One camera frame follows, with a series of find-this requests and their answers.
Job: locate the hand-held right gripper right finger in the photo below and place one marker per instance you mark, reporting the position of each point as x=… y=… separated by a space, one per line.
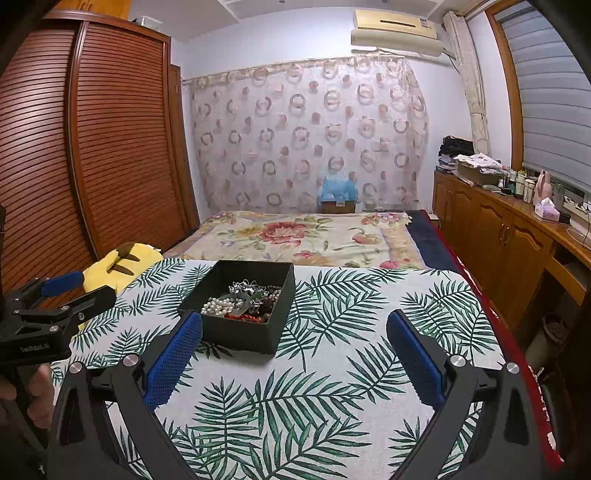
x=415 y=355

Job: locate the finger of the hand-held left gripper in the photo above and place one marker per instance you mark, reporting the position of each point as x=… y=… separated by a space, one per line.
x=83 y=307
x=60 y=282

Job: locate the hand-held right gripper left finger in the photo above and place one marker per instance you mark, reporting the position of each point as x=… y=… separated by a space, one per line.
x=175 y=353

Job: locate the black jewelry box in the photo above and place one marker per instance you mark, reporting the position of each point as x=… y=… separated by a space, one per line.
x=240 y=339

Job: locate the pale green jade bangle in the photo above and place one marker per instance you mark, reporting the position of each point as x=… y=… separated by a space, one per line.
x=247 y=302

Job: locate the silver flower jewelry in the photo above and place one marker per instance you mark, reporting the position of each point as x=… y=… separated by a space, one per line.
x=244 y=287

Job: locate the person's left hand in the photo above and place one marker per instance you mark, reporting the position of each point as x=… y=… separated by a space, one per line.
x=41 y=387

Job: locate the yellow plush toy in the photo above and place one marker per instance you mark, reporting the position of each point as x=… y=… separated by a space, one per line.
x=143 y=258

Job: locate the green leaf-print cloth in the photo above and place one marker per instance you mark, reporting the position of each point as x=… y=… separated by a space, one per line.
x=332 y=392

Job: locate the navy blanket with red edge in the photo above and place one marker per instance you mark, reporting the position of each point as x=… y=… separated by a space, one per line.
x=434 y=244

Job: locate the long wooden cabinet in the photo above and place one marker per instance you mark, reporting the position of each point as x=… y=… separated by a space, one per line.
x=498 y=240

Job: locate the brown slatted wooden wardrobe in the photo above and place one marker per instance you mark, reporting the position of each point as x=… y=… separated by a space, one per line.
x=92 y=138

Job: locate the floral blanket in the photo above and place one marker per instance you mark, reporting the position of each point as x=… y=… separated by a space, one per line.
x=286 y=240

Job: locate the small cardboard box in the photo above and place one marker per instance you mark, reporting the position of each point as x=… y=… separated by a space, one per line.
x=338 y=206

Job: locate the blue plastic bag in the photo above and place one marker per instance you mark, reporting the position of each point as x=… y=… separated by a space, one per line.
x=338 y=187

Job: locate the pink tissue pack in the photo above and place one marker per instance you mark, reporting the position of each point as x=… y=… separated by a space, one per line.
x=547 y=208

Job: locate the cardboard box with floral cloth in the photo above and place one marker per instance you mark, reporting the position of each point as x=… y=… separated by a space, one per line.
x=480 y=168

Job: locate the row of toiletry bottles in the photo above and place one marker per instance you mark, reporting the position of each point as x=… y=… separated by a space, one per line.
x=519 y=184

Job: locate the stack of dark clothes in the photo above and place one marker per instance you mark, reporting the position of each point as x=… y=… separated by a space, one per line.
x=457 y=150

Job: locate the pink vase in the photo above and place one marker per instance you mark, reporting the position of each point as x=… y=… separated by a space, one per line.
x=542 y=187

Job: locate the white power strip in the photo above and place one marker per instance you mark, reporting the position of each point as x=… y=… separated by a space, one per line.
x=577 y=207

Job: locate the sheer circle-print curtain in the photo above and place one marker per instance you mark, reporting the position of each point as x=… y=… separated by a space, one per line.
x=300 y=138

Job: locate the clear plastic storage box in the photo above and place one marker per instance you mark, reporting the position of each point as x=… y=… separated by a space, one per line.
x=147 y=20

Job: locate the beige tied window drape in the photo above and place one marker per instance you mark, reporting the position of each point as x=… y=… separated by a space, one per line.
x=471 y=83

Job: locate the grey window blind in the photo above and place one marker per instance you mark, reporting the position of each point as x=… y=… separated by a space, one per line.
x=554 y=92

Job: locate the wooden window frame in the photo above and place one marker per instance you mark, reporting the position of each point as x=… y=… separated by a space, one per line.
x=508 y=92

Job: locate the cream wall air conditioner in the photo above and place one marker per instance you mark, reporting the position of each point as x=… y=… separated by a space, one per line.
x=397 y=32

